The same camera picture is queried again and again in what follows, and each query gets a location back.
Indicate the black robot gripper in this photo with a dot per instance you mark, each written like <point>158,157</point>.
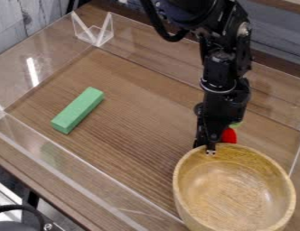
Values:
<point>221,109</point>

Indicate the red toy strawberry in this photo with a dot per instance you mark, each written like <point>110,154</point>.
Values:
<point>229,134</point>

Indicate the wooden oval bowl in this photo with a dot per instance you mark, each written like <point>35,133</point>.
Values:
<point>233,191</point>

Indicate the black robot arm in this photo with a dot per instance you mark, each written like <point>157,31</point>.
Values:
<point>220,24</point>

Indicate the green rectangular block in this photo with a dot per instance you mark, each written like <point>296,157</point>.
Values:
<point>77,110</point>

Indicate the clear acrylic tray enclosure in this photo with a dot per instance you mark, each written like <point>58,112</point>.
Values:
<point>106,172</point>

